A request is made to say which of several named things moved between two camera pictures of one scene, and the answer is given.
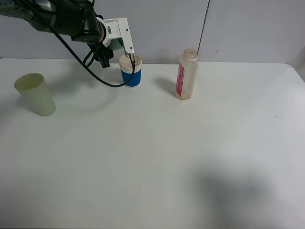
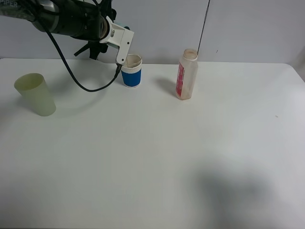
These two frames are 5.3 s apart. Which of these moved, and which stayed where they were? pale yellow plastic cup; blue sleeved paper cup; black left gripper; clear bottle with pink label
Moved: black left gripper
Stayed: clear bottle with pink label; blue sleeved paper cup; pale yellow plastic cup
